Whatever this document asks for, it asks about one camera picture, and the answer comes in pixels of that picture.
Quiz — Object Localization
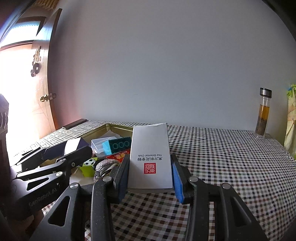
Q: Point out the purple cube box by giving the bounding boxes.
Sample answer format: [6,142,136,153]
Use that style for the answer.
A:
[43,138,89,161]

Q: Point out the white oriental club box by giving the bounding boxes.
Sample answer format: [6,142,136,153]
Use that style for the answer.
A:
[127,123,173,193]

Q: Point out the teal building block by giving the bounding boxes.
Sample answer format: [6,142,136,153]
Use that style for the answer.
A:
[102,137,132,155]

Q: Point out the green football box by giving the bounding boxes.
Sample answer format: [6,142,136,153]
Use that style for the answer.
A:
[79,157,98,177]

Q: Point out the black white patterned pouch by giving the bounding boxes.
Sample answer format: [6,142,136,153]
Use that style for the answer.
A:
[93,158,121,183]

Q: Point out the red snack box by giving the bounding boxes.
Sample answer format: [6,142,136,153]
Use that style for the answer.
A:
[106,149,130,163]

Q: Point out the clear plastic case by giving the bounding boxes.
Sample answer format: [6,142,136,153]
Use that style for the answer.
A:
[91,137,116,157]

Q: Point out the wooden door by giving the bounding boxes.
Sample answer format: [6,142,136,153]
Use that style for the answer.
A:
[32,9,62,138]

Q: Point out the dark flat bar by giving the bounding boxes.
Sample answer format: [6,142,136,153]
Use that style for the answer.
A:
[62,118,88,130]

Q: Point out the brass door knob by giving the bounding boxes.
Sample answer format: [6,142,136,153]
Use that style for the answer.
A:
[40,93,57,102]

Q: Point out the checkered tablecloth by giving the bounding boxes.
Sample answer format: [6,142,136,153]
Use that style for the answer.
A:
[14,119,296,241]

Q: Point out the glass tea bottle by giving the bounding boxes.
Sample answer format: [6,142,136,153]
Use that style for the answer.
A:
[254,87,272,138]

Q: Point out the door ornament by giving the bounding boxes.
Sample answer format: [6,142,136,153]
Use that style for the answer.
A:
[31,45,41,77]

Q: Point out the green cartoon cloth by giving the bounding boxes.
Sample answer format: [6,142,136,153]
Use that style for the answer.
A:
[284,84,296,159]

